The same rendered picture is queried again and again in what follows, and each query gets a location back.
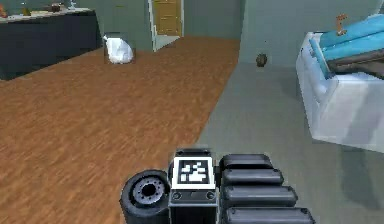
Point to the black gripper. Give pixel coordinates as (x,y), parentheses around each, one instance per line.
(146,196)

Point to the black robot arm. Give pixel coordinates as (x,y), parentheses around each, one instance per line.
(253,193)

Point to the white armchair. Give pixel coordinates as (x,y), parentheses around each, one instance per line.
(343,106)

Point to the white bin bag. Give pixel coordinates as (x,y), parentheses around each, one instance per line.
(118,50)

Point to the small brown round object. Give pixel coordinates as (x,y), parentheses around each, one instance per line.
(261,60)

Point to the yellow wooden room door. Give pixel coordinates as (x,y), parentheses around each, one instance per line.
(168,17)

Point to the dark kitchen counter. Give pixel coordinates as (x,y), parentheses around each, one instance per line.
(43,43)

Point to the brown pot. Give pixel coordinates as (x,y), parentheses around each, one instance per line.
(56,7)

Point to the dark brown cushion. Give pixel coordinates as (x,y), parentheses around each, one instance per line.
(361,65)

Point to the orange figurine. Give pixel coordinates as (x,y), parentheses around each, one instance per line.
(341,24)

